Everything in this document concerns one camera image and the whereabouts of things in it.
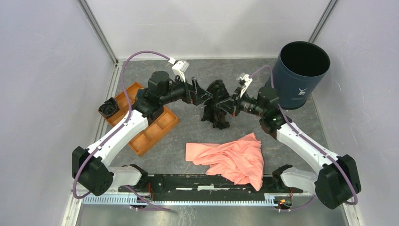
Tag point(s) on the dark blue trash bin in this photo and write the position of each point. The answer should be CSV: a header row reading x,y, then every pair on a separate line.
x,y
297,71

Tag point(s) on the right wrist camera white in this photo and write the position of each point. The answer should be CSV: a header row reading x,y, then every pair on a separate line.
x,y
244,80

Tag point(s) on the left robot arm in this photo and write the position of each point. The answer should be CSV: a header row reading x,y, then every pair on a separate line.
x,y
91,166

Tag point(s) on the aluminium slotted rail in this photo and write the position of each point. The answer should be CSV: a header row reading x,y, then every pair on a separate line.
x,y
131,199

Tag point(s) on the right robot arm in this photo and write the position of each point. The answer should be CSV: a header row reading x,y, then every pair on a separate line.
x,y
334,179

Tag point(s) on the pink cloth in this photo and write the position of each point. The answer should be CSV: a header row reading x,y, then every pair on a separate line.
x,y
240,161

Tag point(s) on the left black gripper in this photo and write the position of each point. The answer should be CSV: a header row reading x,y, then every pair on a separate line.
x,y
198,90

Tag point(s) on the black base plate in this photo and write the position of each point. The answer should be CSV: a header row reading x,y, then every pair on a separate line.
x,y
201,187

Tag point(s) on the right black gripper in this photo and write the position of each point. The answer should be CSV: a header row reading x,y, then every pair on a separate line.
x,y
228,105

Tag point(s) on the rolled black trash bag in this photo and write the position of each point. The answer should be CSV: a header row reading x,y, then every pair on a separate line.
x,y
108,108

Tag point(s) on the orange compartment tray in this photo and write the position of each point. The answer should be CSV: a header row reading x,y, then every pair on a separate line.
x,y
146,139

